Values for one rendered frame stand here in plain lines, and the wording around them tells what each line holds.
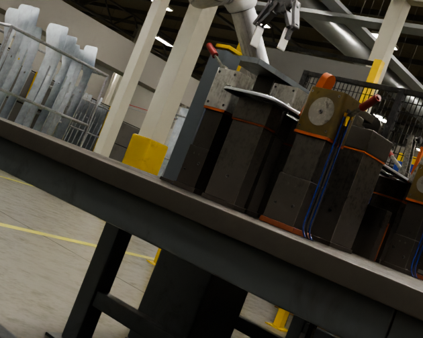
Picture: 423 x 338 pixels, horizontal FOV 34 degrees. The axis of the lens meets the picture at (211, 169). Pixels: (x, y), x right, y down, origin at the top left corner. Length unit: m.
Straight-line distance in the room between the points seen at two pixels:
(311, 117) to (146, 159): 8.45
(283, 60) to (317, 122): 3.71
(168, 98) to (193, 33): 1.05
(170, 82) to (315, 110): 8.60
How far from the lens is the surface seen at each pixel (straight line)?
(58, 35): 10.31
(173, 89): 10.24
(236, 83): 1.90
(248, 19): 2.85
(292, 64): 5.33
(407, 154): 2.79
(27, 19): 9.94
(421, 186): 2.26
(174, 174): 2.09
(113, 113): 9.30
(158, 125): 10.17
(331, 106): 1.68
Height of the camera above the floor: 0.73
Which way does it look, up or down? 2 degrees up
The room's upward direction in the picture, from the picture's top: 21 degrees clockwise
